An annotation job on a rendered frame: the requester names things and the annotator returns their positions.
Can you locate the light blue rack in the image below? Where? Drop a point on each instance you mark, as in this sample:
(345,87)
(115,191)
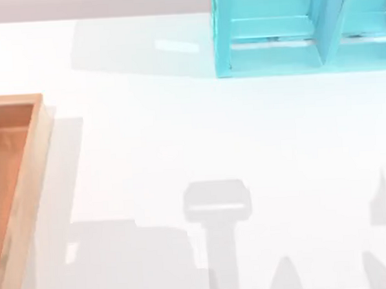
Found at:
(272,59)

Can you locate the shallow salmon-coloured box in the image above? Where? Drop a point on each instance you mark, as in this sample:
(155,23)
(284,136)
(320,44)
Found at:
(23,179)

